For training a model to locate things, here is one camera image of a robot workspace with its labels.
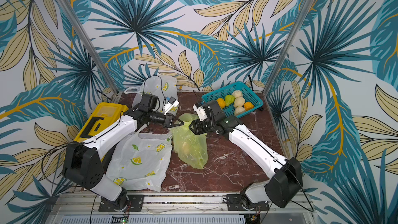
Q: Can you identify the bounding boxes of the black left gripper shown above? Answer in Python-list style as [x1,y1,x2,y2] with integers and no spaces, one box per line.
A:
[148,109,184,128]

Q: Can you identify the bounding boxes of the orange pear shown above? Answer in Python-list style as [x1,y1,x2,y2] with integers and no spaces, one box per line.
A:
[244,102,254,111]
[216,98,226,109]

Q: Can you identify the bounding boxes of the small green pear back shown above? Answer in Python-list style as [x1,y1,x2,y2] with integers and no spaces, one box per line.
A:
[224,95,235,107]

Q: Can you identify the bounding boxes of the white pear front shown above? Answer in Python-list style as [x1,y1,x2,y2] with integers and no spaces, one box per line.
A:
[234,106,246,116]

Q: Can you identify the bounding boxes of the green avocado plastic bag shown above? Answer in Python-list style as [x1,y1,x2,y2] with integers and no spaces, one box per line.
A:
[170,113,208,170]

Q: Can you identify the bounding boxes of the white lemon plastic bag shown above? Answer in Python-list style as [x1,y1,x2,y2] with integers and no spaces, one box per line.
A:
[106,132,173,192]

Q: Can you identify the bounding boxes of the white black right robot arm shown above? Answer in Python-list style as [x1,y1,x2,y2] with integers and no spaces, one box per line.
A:
[189,101,303,208]

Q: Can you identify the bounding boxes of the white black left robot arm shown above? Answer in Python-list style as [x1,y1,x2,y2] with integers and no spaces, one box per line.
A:
[62,93,184,209]

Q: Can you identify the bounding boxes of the teal plastic basket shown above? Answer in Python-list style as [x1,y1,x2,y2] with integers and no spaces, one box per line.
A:
[202,82,263,118]

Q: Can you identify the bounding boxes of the yellow tool box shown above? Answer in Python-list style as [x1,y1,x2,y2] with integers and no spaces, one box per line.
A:
[73,102,129,162]

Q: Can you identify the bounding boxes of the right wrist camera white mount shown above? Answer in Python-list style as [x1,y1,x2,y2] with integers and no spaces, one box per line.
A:
[193,104,208,121]

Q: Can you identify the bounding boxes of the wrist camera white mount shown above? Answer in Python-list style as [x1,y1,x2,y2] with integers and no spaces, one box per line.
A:
[163,97,179,115]
[193,104,208,121]

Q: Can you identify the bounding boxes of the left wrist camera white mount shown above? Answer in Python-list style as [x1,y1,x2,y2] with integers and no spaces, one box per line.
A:
[163,97,179,115]

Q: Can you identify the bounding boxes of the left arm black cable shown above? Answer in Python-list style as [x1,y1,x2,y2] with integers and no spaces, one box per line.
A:
[142,74,170,100]

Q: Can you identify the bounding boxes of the aluminium left frame post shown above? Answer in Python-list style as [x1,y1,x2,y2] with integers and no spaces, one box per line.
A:
[56,0,119,94]

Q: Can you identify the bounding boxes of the aluminium frame post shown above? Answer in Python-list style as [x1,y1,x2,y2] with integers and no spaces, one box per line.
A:
[56,0,119,94]
[263,0,315,96]

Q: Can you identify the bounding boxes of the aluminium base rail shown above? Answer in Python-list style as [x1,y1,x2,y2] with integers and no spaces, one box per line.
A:
[46,192,321,224]

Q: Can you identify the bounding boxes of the aluminium right frame post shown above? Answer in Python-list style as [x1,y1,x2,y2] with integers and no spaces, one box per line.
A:
[263,0,315,96]

